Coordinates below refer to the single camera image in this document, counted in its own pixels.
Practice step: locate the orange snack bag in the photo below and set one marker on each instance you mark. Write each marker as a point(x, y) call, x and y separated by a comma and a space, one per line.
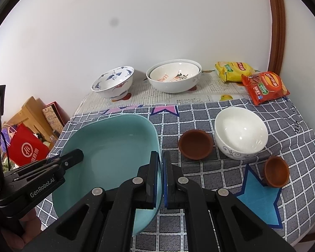
point(264, 86)

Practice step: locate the newspaper sheet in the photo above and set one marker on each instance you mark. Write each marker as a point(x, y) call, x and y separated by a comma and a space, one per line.
point(209, 89)

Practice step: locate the brown small cup right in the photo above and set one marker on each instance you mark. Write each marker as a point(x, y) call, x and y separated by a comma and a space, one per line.
point(276, 172)

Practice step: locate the brown small cup near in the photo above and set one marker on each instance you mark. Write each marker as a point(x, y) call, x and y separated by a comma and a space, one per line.
point(195, 144)

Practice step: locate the wooden box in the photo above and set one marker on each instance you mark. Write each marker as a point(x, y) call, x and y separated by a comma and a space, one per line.
point(31, 116)

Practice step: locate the brown wooden door frame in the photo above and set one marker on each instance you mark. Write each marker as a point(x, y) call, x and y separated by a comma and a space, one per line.
point(278, 36)

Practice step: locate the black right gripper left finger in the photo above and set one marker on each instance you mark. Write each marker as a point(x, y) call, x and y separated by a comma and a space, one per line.
point(103, 220)

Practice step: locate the brown small cup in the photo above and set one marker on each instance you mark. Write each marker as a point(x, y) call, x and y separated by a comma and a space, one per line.
point(195, 144)
point(276, 172)

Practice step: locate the white inner bowl orange print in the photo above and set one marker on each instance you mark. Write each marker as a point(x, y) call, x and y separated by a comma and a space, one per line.
point(172, 72)

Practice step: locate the large white bowl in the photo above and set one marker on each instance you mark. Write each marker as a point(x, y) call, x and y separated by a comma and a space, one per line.
point(177, 86)

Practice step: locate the yellow snack bag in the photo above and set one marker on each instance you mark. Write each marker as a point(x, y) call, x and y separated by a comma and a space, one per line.
point(233, 71)

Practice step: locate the red patterned gift box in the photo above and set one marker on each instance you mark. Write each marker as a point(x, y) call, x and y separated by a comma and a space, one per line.
point(56, 117)

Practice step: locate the grey checked tablecloth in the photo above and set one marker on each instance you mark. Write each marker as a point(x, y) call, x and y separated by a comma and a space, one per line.
point(289, 137)

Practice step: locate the white bowl blue swirls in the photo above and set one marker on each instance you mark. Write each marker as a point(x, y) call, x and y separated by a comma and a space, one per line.
point(239, 133)

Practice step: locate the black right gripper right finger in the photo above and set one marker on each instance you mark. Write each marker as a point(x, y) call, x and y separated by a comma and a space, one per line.
point(216, 220)

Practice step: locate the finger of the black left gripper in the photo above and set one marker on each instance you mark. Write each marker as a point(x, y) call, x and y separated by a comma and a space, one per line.
point(68, 160)

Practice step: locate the red paper bag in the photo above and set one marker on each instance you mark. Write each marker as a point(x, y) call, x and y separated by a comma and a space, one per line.
point(25, 147)

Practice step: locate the teal square bowl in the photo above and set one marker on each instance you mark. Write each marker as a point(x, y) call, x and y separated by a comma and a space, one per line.
point(114, 148)

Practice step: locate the blue patterned footed bowl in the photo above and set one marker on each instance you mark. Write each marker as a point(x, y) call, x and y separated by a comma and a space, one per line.
point(114, 84)

